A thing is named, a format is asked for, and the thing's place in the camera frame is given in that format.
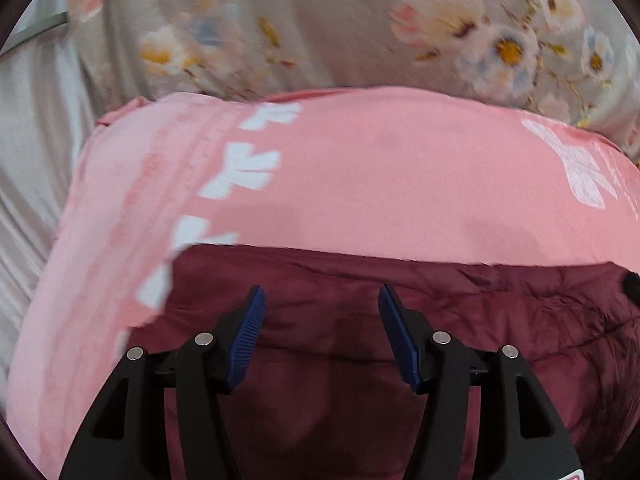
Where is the white satin curtain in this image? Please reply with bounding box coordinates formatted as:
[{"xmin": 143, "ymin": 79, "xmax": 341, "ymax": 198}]
[{"xmin": 0, "ymin": 0, "xmax": 121, "ymax": 391}]

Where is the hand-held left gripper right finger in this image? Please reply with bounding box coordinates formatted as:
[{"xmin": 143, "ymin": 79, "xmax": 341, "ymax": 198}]
[{"xmin": 378, "ymin": 283, "xmax": 584, "ymax": 480}]

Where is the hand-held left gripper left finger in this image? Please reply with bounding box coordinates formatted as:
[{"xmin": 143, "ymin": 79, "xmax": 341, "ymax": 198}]
[{"xmin": 59, "ymin": 285, "xmax": 267, "ymax": 480}]

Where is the maroon puffer jacket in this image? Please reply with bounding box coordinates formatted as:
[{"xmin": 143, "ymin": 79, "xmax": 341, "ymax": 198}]
[{"xmin": 125, "ymin": 242, "xmax": 640, "ymax": 480}]

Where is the pink printed blanket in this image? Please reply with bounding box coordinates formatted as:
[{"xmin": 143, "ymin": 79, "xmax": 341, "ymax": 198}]
[{"xmin": 6, "ymin": 86, "xmax": 640, "ymax": 480}]

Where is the grey floral bedding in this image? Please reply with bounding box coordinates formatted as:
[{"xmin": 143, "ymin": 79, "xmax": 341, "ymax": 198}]
[{"xmin": 65, "ymin": 0, "xmax": 640, "ymax": 166}]

